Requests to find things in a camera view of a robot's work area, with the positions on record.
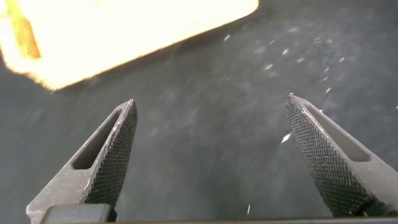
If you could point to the wicker basket with dish brush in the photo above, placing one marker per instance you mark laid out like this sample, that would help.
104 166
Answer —
109 34

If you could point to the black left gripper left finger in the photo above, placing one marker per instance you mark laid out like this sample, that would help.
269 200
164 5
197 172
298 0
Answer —
109 168

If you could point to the black tablecloth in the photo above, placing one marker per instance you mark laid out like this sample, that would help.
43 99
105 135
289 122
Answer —
202 140

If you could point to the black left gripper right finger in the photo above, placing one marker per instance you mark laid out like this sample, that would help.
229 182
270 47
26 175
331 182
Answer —
335 174

